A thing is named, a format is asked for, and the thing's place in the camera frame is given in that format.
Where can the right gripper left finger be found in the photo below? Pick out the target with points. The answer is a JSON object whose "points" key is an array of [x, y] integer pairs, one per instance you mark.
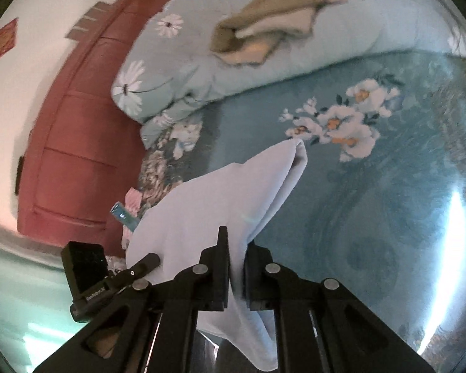
{"points": [[206, 284]]}

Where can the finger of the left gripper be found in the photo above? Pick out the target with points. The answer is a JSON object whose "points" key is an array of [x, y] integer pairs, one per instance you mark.
{"points": [[134, 276]]}

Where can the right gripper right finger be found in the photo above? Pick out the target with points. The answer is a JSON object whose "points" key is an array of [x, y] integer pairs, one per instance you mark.
{"points": [[269, 285]]}

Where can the light blue garment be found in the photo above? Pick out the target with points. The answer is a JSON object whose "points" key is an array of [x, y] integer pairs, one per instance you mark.
{"points": [[243, 197]]}

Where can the smartphone with lit screen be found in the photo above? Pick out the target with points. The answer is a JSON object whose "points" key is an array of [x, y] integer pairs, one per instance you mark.
{"points": [[123, 216]]}

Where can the pink knitted cloth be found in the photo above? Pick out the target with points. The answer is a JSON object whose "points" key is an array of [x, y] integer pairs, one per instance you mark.
{"points": [[134, 204]]}

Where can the red leather headboard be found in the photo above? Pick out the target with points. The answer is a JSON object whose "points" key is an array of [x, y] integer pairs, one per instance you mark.
{"points": [[83, 153]]}

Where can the teal floral bed sheet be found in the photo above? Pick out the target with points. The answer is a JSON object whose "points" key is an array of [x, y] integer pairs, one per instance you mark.
{"points": [[382, 202]]}

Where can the grey daisy print quilt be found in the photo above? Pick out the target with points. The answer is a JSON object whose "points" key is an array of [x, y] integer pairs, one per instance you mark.
{"points": [[170, 72]]}

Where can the tan beige garment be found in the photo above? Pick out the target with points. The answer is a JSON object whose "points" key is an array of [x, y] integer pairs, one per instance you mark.
{"points": [[249, 36]]}

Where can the grey wall switch panel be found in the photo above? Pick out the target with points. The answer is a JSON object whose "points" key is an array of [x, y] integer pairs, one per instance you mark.
{"points": [[88, 21]]}

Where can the red square wall decoration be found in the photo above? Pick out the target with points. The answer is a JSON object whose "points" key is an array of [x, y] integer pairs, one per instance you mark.
{"points": [[8, 36]]}

